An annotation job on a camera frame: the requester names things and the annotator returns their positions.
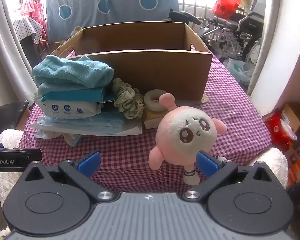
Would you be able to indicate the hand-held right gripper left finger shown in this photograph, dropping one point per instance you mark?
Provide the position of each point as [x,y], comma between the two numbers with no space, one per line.
[90,163]

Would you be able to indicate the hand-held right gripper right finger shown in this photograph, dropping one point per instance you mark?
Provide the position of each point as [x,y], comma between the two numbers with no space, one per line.
[206,166]

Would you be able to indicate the blue face masks pack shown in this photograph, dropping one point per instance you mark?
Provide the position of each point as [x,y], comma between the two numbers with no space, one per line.
[95,125]

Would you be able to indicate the pink plush toy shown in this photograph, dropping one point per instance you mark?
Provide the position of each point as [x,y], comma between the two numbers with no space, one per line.
[180,132]

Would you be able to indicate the white wet wipes pack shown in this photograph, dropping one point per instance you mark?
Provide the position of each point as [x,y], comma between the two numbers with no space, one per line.
[65,108]

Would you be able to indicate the yellow white sponge block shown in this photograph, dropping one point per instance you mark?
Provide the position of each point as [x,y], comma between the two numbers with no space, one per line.
[151,120]

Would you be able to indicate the green scrunchie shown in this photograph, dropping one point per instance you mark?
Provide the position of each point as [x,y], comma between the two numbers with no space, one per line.
[127,100]

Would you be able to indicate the light teal towel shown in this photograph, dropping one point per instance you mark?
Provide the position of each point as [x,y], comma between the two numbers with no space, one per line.
[60,88]

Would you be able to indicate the white tape roll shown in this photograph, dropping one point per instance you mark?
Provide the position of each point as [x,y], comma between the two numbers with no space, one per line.
[147,100]

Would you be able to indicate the white fluffy cushion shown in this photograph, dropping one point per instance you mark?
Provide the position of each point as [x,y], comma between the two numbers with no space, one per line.
[8,140]
[272,160]

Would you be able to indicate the red snack packets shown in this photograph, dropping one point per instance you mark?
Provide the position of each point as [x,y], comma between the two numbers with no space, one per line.
[277,130]

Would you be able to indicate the white curtain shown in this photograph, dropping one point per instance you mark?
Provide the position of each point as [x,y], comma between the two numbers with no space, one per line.
[5,55]

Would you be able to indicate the pale plastic bag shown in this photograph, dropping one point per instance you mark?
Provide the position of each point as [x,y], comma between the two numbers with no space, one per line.
[240,72]

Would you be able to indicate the small brown cardboard box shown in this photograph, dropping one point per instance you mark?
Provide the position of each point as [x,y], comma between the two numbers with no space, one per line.
[297,115]

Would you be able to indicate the wooden rack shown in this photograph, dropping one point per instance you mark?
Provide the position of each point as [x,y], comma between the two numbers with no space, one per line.
[43,41]

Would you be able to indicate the polka-dot cloth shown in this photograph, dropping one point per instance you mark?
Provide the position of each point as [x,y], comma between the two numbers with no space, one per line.
[27,28]

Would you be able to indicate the pink hanging clothes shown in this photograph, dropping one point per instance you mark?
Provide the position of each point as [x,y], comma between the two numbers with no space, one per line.
[33,7]

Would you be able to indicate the wheelchair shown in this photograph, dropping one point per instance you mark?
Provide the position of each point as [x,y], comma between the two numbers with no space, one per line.
[250,22]

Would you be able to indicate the red plastic bag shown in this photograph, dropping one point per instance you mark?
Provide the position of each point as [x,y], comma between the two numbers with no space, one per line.
[226,5]

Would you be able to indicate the blue blanket with circles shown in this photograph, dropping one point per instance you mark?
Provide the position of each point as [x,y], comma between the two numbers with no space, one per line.
[125,5]

